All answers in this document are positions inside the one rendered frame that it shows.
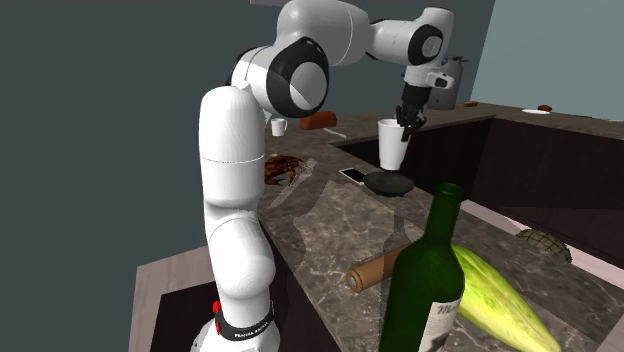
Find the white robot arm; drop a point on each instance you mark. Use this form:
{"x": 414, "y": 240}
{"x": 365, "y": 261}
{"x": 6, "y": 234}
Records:
{"x": 229, "y": 161}

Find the white plate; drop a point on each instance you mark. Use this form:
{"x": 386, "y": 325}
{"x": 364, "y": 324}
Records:
{"x": 531, "y": 111}

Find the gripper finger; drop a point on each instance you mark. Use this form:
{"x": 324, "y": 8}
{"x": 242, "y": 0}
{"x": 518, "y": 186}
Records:
{"x": 401, "y": 115}
{"x": 412, "y": 124}

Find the dark robot stand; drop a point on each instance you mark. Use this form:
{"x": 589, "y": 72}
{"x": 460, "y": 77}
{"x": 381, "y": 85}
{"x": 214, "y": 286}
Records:
{"x": 180, "y": 322}

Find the dark green ribbed ball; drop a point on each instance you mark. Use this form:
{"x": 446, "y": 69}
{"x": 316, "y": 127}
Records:
{"x": 546, "y": 245}

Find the white table knife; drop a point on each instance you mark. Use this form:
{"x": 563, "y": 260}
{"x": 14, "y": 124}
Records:
{"x": 335, "y": 132}

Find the tall white cup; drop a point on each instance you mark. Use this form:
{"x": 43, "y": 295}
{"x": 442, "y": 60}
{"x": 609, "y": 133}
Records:
{"x": 391, "y": 148}

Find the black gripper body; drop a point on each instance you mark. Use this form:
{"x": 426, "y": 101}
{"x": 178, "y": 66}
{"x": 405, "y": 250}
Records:
{"x": 414, "y": 99}

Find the dark grey shallow bowl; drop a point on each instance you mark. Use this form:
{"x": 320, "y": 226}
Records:
{"x": 388, "y": 183}

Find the red brown lobster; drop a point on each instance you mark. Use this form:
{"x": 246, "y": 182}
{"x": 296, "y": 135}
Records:
{"x": 282, "y": 168}

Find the small white mug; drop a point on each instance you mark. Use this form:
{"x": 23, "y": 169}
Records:
{"x": 278, "y": 128}

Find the white smartphone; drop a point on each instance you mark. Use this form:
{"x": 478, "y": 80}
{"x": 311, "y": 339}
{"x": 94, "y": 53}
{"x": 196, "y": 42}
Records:
{"x": 353, "y": 175}

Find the green wine bottle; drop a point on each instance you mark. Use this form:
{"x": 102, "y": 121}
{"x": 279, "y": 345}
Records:
{"x": 424, "y": 287}

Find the grey metal kettle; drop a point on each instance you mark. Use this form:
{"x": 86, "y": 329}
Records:
{"x": 446, "y": 95}

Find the small brown food piece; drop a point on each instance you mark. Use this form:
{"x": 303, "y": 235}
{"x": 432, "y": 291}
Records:
{"x": 471, "y": 104}

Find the yellow green corn ear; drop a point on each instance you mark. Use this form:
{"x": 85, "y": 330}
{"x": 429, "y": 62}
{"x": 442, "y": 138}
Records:
{"x": 497, "y": 297}

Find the grey kitchen knife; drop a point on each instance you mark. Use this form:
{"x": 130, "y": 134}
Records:
{"x": 292, "y": 187}

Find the reddish brown bread loaf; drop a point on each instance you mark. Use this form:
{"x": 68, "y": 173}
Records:
{"x": 318, "y": 120}

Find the brown bun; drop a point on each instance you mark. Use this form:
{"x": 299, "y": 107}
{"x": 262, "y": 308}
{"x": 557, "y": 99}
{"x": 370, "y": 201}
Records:
{"x": 544, "y": 108}

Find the wooden rolling pin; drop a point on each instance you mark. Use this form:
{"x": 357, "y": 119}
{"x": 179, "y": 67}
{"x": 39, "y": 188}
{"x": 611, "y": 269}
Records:
{"x": 370, "y": 270}

